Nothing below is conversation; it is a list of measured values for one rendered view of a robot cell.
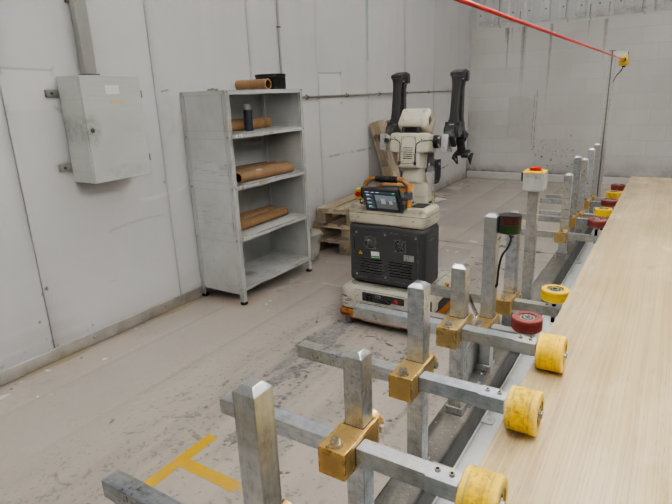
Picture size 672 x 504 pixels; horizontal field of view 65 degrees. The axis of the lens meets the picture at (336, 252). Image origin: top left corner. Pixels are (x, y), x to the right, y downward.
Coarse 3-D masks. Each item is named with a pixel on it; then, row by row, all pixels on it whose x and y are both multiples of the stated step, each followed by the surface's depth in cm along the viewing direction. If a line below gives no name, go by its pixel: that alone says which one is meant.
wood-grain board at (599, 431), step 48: (624, 192) 301; (624, 240) 210; (576, 288) 162; (624, 288) 161; (576, 336) 131; (624, 336) 130; (528, 384) 111; (576, 384) 110; (624, 384) 110; (576, 432) 95; (624, 432) 95; (528, 480) 84; (576, 480) 84; (624, 480) 83
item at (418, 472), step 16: (224, 400) 98; (288, 416) 93; (288, 432) 91; (304, 432) 89; (320, 432) 88; (368, 448) 84; (384, 448) 83; (368, 464) 83; (384, 464) 81; (400, 464) 80; (416, 464) 80; (432, 464) 80; (400, 480) 80; (416, 480) 79; (432, 480) 77; (448, 480) 76; (448, 496) 76
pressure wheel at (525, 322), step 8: (520, 312) 145; (528, 312) 145; (512, 320) 142; (520, 320) 140; (528, 320) 140; (536, 320) 140; (512, 328) 143; (520, 328) 140; (528, 328) 139; (536, 328) 139
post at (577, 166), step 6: (576, 156) 265; (576, 162) 265; (576, 168) 266; (576, 174) 267; (576, 180) 267; (576, 186) 268; (576, 192) 269; (576, 198) 269; (576, 204) 270; (570, 210) 273; (576, 210) 271; (570, 228) 275
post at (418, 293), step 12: (408, 288) 104; (420, 288) 103; (408, 300) 105; (420, 300) 103; (408, 312) 106; (420, 312) 104; (408, 324) 106; (420, 324) 105; (408, 336) 107; (420, 336) 106; (408, 348) 108; (420, 348) 106; (420, 360) 107; (420, 396) 109; (408, 408) 112; (420, 408) 110; (408, 420) 113; (420, 420) 111; (408, 432) 114; (420, 432) 112; (408, 444) 114; (420, 444) 113; (420, 456) 114
